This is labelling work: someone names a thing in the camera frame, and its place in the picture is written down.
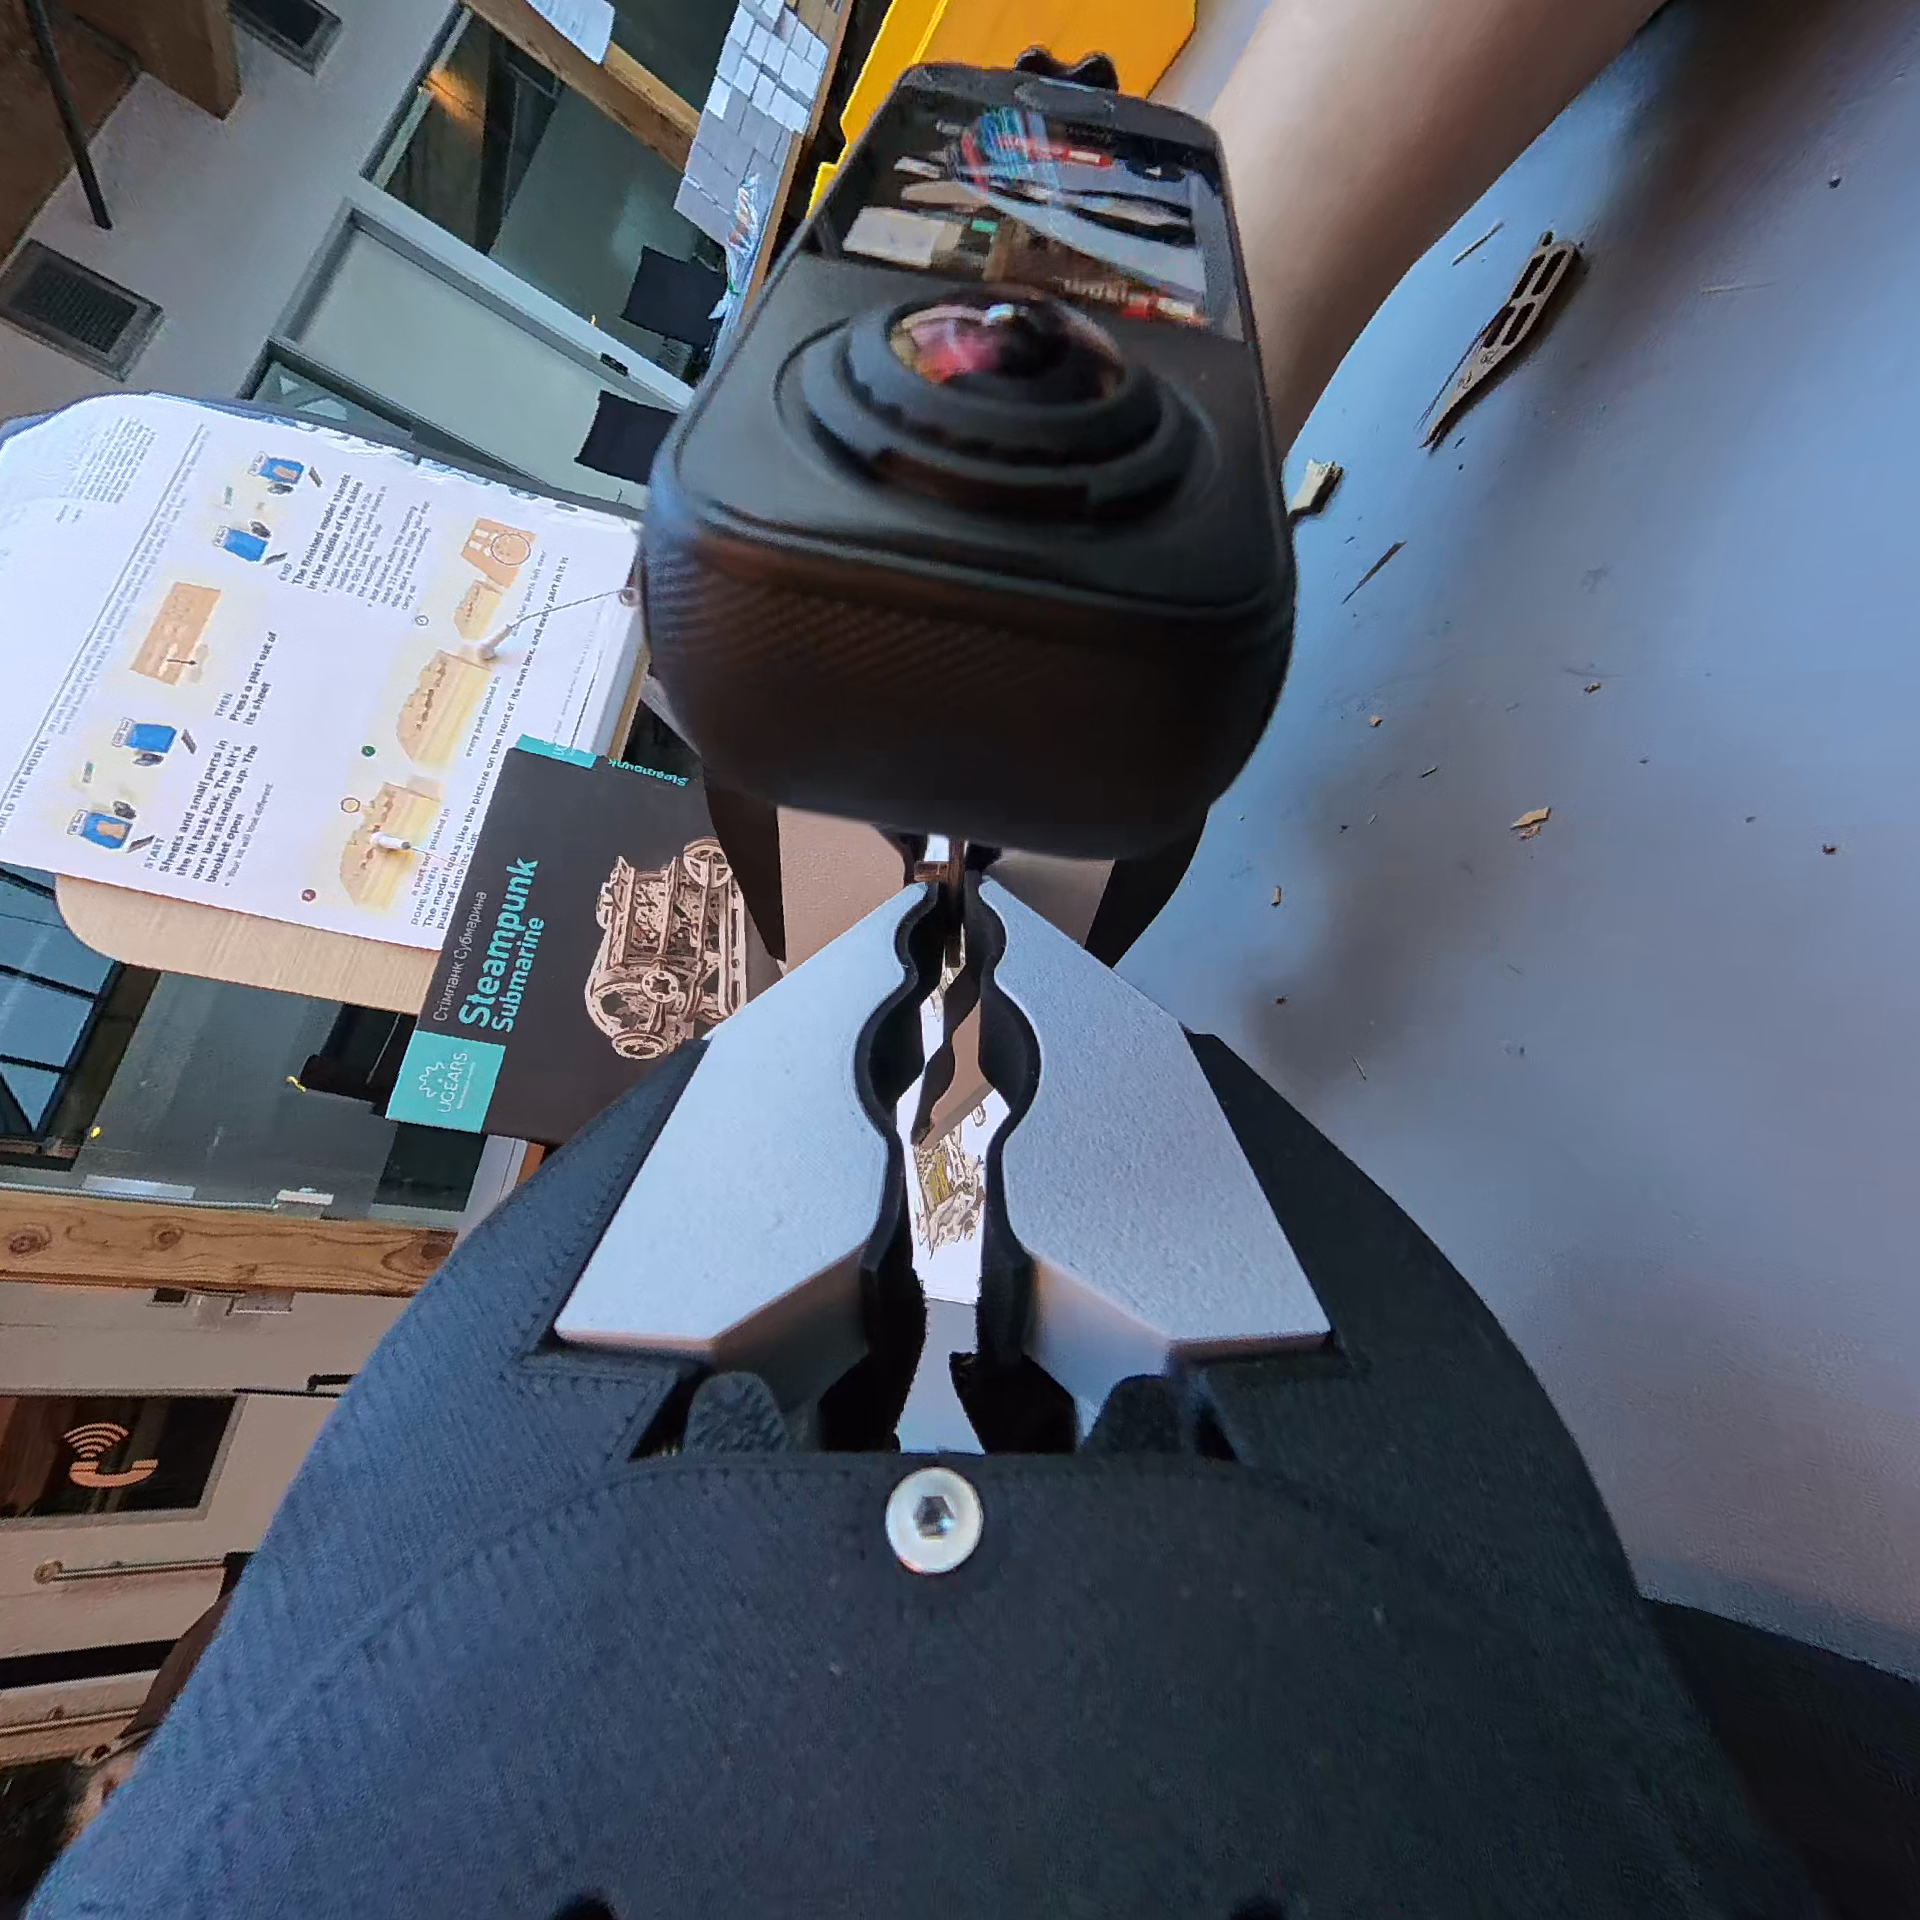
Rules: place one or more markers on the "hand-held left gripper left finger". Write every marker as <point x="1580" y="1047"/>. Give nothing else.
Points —
<point x="722" y="1201"/>

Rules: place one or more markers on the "white instruction booklet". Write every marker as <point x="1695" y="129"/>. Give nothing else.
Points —
<point x="946" y="1201"/>

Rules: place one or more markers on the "person's right forearm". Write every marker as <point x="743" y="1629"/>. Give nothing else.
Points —
<point x="1354" y="150"/>

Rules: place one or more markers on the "slotted flat wooden part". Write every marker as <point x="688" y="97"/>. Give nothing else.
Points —
<point x="1507" y="329"/>

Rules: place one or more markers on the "pale wood offcut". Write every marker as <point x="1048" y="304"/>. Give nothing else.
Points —
<point x="1312" y="485"/>

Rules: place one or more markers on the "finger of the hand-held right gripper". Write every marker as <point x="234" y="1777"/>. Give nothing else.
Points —
<point x="956" y="1070"/>

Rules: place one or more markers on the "wooden beam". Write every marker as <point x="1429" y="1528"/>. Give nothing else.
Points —
<point x="227" y="1245"/>
<point x="600" y="77"/>

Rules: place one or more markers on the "large white instruction sheet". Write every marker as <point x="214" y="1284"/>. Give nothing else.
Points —
<point x="301" y="677"/>

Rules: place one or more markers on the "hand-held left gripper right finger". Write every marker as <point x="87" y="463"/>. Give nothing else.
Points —
<point x="1172" y="1186"/>

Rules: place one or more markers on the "yellow plastic bin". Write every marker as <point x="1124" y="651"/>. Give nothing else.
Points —
<point x="1050" y="30"/>

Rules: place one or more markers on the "grey wall vent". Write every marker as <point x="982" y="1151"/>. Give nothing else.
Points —
<point x="75" y="310"/>

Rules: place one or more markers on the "black product box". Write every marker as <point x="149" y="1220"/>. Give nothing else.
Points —
<point x="600" y="898"/>

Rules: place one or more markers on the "grey desk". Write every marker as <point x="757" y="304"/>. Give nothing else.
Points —
<point x="1648" y="1052"/>

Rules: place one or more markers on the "black padded mat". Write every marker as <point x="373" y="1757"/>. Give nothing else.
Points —
<point x="1802" y="1770"/>

